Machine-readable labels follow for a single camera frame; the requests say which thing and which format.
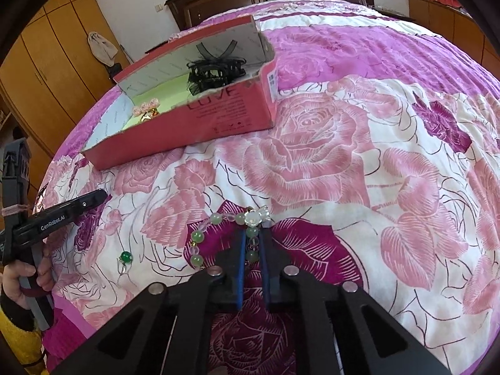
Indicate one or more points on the gold pink hair clip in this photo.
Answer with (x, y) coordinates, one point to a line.
(145, 105)

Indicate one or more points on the beige hanging cloth bag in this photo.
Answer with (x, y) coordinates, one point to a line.
(100, 49)

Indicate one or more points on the wooden wardrobe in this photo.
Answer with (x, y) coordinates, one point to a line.
(47, 66)

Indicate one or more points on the dark hanging bag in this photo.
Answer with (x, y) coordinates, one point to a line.
(113, 72)

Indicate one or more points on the red cardboard box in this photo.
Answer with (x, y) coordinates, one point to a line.
(226, 113)

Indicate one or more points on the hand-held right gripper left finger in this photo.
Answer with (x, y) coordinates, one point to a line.
(240, 265)

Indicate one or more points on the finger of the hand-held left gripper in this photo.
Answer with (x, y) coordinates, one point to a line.
(88, 202)

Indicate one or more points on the green paper sheet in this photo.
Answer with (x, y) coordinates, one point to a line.
(172, 93)

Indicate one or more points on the small gold pearl ornament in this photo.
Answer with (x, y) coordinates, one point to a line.
(148, 117)

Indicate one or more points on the black ribbon hair claw clip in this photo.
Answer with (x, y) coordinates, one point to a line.
(211, 72)

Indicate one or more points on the wall switch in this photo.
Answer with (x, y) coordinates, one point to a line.
(159, 7)

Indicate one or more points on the green bead earring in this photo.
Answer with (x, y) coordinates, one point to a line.
(125, 258)

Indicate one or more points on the person's left hand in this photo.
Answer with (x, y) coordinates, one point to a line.
(19, 281)

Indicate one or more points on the person's left forearm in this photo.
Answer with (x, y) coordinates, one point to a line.
(19, 340)

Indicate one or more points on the low wooden cabinet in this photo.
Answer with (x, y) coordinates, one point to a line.
(449, 19)

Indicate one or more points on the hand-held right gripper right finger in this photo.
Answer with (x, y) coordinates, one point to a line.
(266, 269)

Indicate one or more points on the dark wooden nightstand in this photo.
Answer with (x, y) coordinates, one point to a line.
(158, 47)

